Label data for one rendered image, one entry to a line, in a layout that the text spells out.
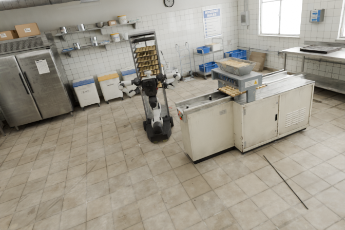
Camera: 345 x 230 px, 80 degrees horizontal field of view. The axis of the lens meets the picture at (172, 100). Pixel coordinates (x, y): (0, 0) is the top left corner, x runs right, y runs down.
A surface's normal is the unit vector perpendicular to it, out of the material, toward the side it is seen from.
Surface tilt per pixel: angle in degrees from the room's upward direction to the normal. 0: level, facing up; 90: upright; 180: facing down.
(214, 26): 90
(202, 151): 90
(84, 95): 88
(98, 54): 90
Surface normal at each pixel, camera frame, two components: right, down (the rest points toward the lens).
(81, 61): 0.36, 0.31
